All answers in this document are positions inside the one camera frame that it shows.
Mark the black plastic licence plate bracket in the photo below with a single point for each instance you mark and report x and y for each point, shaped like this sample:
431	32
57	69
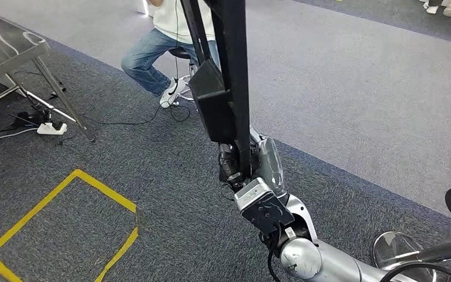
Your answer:
233	78

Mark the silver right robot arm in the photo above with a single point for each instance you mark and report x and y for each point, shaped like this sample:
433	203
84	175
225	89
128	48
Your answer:
326	264

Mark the stainless steel workbench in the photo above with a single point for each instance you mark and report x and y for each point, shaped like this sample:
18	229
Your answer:
3	50

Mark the person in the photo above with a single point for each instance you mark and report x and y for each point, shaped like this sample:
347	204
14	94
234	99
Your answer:
151	54
449	8

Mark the white power strip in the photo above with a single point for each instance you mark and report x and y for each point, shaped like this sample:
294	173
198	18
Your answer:
50	129

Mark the yellow floor tape square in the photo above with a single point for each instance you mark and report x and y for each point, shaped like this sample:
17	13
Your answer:
54	194

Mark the black power adapter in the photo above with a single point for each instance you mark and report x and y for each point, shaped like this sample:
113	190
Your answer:
31	118

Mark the chrome round base disc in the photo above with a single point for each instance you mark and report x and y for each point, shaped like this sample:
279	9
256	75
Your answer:
392	249

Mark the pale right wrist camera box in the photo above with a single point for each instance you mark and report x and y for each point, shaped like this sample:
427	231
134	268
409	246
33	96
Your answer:
262	206

